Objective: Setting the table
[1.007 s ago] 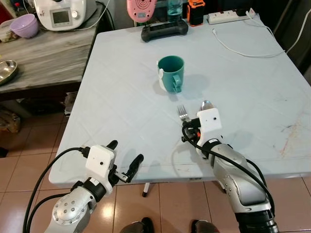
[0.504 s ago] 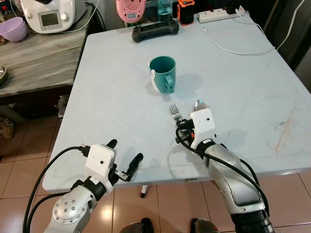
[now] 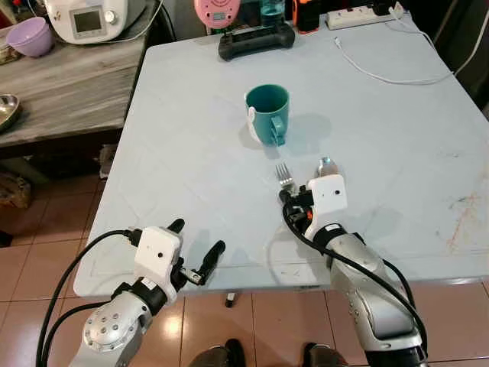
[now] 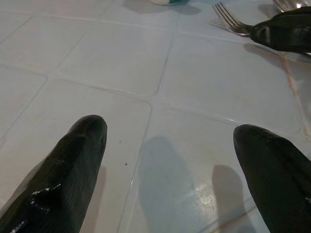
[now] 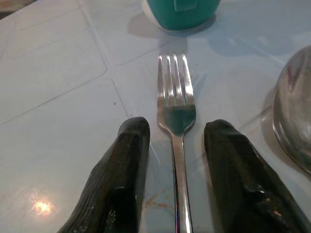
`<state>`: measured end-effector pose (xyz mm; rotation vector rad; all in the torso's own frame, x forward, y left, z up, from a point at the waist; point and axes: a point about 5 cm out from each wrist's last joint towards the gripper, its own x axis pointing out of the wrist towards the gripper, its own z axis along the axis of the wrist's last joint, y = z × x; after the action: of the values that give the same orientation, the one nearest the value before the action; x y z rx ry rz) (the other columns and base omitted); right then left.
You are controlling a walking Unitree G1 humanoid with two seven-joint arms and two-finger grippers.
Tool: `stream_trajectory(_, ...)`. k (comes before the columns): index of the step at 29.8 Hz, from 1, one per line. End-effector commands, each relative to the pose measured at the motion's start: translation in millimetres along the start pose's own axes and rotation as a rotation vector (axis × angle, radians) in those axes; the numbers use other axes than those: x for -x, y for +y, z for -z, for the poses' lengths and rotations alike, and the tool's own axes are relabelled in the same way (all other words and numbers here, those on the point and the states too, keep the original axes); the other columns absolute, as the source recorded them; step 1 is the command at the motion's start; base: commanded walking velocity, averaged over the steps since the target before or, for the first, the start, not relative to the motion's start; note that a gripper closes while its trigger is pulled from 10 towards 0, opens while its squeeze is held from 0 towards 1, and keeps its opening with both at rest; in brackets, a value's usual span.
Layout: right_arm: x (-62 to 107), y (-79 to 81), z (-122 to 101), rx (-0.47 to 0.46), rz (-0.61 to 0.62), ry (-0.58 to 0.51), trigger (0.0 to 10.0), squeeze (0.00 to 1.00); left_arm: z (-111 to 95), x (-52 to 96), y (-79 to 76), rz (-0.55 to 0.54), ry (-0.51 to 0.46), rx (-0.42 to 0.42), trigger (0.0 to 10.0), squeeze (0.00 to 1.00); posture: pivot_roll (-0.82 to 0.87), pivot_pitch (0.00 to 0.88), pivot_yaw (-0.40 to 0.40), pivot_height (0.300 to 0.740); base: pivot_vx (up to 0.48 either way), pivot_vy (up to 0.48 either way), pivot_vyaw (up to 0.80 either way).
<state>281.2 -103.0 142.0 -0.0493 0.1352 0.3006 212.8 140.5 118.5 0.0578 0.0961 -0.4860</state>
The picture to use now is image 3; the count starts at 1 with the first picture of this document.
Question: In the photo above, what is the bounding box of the black and orange device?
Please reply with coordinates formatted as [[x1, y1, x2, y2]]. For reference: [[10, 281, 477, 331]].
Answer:
[[296, 0, 322, 35]]

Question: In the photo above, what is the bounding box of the grey wooden side table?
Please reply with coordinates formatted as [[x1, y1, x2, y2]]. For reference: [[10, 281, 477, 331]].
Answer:
[[0, 27, 152, 161]]

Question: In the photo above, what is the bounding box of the white power strip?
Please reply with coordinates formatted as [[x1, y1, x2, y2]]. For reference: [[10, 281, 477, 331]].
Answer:
[[327, 5, 406, 31]]

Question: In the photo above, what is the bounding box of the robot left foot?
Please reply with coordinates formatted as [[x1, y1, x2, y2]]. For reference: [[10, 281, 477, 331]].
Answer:
[[189, 339, 247, 367]]

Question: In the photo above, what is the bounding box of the purple plastic bowl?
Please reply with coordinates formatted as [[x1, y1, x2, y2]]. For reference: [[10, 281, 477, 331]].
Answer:
[[6, 17, 55, 59]]

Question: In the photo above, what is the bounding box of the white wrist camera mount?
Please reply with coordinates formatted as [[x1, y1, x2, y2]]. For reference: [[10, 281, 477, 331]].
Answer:
[[134, 226, 185, 288], [306, 174, 348, 222]]

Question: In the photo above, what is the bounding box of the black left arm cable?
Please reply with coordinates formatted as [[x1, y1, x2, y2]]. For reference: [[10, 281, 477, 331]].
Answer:
[[34, 228, 140, 367]]

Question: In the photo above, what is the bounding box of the blue clear water bottle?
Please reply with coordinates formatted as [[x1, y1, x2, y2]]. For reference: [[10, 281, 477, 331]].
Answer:
[[260, 0, 287, 24]]

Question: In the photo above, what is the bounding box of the silver metal spoon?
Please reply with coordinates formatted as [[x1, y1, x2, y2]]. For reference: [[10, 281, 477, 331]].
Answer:
[[317, 157, 339, 178]]

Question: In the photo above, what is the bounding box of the white kitchen appliance with screen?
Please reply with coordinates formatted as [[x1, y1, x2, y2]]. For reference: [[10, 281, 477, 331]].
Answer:
[[44, 0, 128, 45]]

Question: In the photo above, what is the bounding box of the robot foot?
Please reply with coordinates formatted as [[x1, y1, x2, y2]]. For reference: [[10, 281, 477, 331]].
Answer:
[[303, 342, 352, 367], [189, 339, 247, 367]]

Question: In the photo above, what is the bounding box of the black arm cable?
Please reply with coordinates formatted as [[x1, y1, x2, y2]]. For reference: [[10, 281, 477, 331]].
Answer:
[[34, 228, 140, 367], [280, 200, 429, 354]]

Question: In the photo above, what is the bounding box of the steel bowl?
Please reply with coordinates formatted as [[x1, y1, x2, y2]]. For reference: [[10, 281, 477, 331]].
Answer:
[[0, 93, 22, 133]]

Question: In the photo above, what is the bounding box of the brown bag on floor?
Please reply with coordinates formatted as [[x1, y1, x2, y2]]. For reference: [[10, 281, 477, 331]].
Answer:
[[0, 172, 34, 209]]

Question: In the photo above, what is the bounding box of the pink round gadget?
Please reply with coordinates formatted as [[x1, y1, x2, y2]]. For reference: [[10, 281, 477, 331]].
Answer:
[[193, 0, 244, 30]]

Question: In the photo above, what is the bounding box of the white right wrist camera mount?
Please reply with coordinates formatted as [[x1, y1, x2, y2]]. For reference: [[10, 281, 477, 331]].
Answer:
[[306, 174, 348, 222]]

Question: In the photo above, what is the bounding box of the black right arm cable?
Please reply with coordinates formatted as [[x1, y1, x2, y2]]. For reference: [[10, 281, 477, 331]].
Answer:
[[280, 200, 429, 354]]

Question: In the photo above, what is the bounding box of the white thin cable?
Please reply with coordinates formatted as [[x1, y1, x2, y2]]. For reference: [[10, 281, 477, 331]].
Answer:
[[335, 14, 489, 86]]

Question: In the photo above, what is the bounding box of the silver metal fork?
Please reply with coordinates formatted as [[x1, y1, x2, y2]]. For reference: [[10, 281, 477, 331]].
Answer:
[[275, 162, 296, 193]]

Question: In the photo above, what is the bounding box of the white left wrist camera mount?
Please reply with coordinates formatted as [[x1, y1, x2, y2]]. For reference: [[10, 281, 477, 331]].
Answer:
[[134, 226, 185, 288]]

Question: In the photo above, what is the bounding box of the black game controller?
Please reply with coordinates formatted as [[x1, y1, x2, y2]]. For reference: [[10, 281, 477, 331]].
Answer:
[[218, 22, 296, 62]]

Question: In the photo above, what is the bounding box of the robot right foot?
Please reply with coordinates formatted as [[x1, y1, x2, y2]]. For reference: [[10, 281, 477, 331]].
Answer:
[[303, 342, 352, 367]]

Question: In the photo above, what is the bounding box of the teal ceramic mug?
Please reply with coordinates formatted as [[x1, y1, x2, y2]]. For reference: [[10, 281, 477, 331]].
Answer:
[[244, 83, 292, 148]]

